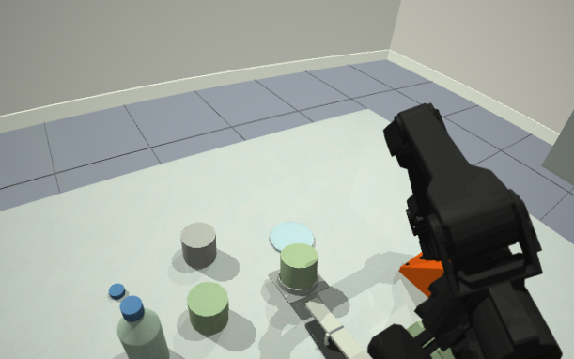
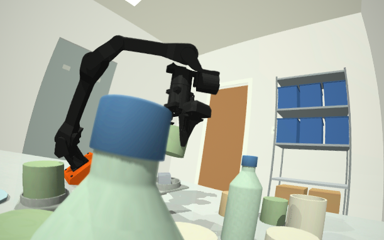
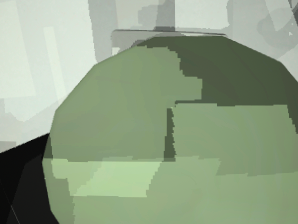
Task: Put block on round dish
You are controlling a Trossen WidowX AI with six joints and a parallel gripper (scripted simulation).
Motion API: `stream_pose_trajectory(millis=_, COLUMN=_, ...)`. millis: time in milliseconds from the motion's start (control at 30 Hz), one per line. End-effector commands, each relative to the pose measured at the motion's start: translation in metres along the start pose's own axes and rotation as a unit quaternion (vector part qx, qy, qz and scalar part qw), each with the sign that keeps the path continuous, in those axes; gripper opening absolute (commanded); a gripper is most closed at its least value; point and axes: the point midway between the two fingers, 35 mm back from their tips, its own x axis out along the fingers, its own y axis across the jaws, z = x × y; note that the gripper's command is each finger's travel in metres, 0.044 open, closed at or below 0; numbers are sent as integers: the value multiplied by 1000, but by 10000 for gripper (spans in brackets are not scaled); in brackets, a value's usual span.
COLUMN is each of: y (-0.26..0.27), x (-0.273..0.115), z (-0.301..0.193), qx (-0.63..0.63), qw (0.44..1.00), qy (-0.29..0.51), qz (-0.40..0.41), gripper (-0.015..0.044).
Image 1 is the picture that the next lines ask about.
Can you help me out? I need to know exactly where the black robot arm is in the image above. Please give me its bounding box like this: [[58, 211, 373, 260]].
[[383, 103, 563, 359]]

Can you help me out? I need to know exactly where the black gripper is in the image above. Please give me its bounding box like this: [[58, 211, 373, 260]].
[[366, 275, 473, 359]]

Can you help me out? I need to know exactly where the grey cylinder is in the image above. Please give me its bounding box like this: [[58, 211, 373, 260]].
[[180, 222, 216, 269]]

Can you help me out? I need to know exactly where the green cylinder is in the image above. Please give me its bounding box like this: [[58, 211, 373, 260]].
[[280, 243, 318, 289], [406, 320, 455, 359], [187, 281, 229, 336]]

